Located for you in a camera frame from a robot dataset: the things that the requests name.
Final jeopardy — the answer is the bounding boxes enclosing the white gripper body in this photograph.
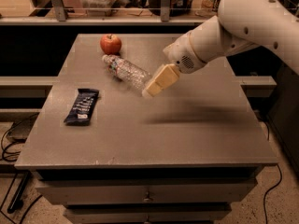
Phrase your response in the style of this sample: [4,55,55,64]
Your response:
[164,32,206,74]

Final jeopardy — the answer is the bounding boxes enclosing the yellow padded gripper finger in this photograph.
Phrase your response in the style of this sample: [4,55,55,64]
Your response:
[142,64,170,98]
[145,64,180,97]

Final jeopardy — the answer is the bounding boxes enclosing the clear plastic water bottle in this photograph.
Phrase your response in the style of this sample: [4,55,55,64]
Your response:
[102,55,151,91]

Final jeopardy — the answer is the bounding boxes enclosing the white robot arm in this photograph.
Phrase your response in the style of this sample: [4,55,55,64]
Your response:
[142,0,299,97]

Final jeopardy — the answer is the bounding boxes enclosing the colourful snack bag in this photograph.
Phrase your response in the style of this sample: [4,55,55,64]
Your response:
[195,0,233,19]

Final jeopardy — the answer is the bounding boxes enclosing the red apple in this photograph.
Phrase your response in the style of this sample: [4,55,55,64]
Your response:
[100,34,121,55]

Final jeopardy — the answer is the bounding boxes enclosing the dark blue snack bar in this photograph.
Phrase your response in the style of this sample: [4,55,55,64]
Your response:
[64,89,99,126]

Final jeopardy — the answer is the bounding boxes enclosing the grey drawer cabinet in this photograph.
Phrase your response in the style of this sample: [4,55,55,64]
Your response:
[16,35,277,224]

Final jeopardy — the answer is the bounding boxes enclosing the clear plastic container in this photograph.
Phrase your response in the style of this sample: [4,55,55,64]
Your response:
[80,0,116,17]

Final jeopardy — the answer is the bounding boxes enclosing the grey metal shelf rail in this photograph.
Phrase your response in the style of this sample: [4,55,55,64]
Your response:
[0,0,209,26]

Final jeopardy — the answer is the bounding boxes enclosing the black floor cables left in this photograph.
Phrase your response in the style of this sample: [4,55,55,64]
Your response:
[0,113,43,224]

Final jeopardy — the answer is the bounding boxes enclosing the black floor cable right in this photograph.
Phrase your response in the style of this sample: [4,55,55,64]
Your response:
[262,163,283,224]

